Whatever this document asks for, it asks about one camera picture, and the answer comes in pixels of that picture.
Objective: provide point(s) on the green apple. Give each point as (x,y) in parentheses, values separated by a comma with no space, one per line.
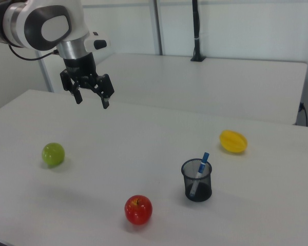
(53,154)

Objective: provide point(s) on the black pole with base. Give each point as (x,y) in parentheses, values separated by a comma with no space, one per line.
(196,30)

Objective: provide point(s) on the black mesh pen cup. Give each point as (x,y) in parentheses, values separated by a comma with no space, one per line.
(198,189)

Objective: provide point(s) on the red apple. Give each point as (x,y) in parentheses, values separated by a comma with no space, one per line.
(138,210)

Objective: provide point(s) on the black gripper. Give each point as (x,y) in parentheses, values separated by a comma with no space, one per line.
(79,65)

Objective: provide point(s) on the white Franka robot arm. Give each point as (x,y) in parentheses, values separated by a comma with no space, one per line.
(54,23)

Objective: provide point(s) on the grey partition frame post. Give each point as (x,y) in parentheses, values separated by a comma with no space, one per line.
(157,25)

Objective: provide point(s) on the blue and white marker pen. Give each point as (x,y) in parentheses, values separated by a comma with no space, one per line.
(202,166)

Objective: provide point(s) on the yellow starfruit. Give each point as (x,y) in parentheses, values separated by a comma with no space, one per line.
(233,144)

